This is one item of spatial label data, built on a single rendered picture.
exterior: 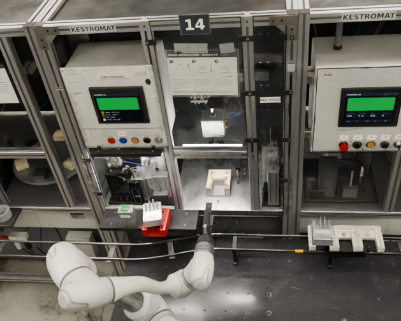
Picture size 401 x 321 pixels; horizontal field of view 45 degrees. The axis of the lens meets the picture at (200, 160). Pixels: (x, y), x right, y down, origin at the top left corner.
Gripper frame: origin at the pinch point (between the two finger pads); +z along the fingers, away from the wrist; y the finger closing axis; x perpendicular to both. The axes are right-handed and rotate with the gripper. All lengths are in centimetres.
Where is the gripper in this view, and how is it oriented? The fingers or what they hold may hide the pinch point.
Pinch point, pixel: (209, 213)
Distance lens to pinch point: 236.8
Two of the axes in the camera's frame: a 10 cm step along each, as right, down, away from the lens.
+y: -1.0, -7.4, -6.6
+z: 1.1, -6.7, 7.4
